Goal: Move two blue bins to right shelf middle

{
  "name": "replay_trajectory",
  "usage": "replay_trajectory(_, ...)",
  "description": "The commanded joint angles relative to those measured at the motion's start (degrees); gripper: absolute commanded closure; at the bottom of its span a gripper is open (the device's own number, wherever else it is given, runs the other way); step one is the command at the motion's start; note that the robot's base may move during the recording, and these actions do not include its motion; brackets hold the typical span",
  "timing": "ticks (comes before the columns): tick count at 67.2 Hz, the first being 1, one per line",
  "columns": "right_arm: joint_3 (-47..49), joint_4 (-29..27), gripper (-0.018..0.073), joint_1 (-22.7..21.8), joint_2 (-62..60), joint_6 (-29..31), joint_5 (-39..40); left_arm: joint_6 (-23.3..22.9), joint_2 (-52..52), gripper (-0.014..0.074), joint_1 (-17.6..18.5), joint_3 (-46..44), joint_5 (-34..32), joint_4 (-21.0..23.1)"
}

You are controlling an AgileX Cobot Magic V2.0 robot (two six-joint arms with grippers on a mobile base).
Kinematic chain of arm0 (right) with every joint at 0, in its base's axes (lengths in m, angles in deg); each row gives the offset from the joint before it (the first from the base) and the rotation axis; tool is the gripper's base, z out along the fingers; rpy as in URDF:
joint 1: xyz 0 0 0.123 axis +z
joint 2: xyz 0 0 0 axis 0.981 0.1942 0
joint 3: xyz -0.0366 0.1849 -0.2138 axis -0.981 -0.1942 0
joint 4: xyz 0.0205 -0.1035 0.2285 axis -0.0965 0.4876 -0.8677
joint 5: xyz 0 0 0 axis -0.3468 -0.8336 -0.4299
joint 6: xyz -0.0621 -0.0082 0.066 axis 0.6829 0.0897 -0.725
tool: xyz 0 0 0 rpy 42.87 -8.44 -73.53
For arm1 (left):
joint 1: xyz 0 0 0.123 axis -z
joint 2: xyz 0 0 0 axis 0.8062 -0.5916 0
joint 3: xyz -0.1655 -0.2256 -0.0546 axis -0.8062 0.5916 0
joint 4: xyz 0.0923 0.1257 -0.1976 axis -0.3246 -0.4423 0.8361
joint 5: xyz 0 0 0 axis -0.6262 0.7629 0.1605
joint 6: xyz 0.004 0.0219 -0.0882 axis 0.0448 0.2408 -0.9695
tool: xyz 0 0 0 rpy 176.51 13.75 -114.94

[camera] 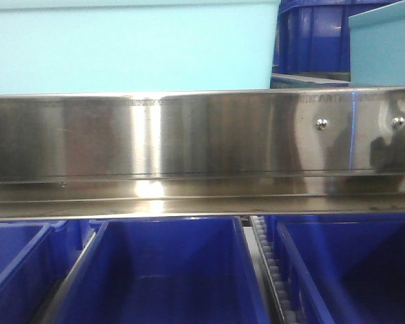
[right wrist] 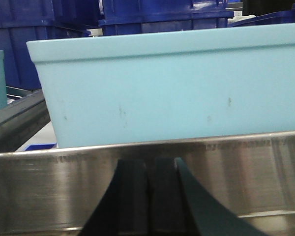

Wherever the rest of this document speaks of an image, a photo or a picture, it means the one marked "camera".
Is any light blue plastic bin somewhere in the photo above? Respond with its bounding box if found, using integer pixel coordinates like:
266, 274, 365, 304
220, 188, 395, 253
0, 1, 279, 95

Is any blue bin lower middle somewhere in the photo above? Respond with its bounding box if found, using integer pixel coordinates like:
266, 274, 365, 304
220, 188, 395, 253
53, 217, 269, 323

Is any white roller track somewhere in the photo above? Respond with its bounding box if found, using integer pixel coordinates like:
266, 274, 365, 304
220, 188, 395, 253
250, 215, 298, 323

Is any dark blue ribbed crate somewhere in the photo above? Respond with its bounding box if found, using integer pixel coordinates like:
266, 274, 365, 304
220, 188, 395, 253
274, 1, 405, 86

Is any blue bin lower right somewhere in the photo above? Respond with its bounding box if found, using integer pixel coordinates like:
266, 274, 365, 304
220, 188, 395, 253
264, 214, 405, 323

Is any blue bin lower left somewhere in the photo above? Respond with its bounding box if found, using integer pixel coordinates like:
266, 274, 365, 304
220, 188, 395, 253
0, 220, 92, 323

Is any stainless steel shelf front rail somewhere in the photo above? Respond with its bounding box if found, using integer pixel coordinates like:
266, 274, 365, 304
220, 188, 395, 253
0, 86, 405, 221

